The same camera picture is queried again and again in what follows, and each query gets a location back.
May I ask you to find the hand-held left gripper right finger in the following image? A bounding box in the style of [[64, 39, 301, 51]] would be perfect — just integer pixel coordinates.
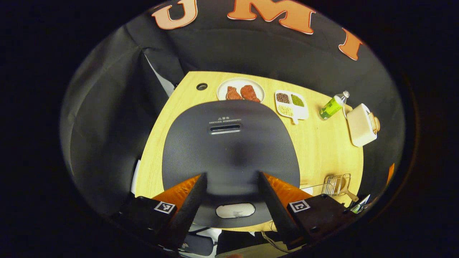
[[258, 171, 356, 248]]

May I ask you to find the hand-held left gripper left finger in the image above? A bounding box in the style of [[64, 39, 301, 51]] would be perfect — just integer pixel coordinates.
[[115, 173, 208, 252]]

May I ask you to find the wooden spoon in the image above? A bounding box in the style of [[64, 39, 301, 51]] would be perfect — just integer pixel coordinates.
[[339, 177, 359, 203]]

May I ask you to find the wire metal chopstick holder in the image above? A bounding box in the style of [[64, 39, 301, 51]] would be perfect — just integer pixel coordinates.
[[322, 174, 352, 197]]

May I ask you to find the clear container of rice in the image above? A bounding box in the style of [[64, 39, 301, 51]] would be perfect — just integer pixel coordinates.
[[301, 178, 325, 197]]

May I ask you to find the dark grey rice cooker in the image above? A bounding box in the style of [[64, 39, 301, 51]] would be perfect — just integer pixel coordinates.
[[162, 100, 301, 229]]

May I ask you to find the dark grey object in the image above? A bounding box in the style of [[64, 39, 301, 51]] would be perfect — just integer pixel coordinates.
[[179, 233, 216, 257]]

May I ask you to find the toast bread slice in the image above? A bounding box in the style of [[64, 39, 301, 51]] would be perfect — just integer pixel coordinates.
[[369, 112, 381, 135]]

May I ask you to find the white toaster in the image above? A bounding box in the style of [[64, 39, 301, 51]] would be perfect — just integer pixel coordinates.
[[346, 103, 378, 148]]

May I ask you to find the green drink bottle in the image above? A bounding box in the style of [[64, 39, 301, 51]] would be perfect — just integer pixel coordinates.
[[319, 91, 350, 120]]

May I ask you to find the white divided dish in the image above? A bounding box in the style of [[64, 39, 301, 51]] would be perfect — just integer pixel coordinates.
[[275, 90, 309, 125]]

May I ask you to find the red meat piece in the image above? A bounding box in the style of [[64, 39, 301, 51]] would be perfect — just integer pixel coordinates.
[[226, 86, 243, 101], [240, 85, 261, 103]]

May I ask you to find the white round plate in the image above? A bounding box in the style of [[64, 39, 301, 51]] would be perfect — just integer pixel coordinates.
[[217, 78, 265, 104]]

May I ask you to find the beige cable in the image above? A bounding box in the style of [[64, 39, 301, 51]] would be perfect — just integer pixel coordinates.
[[261, 231, 287, 254]]

